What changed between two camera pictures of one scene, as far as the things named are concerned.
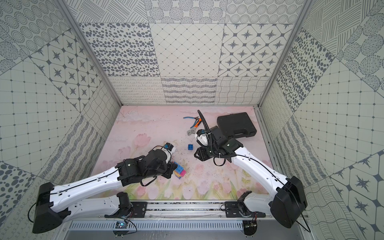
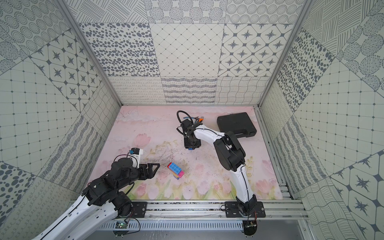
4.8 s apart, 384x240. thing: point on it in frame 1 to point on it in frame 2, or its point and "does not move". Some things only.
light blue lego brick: (179, 168) does not move
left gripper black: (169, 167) to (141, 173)
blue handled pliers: (195, 118) does not move
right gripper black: (201, 152) to (187, 145)
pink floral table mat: (137, 129) does not move
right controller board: (250, 227) does not move
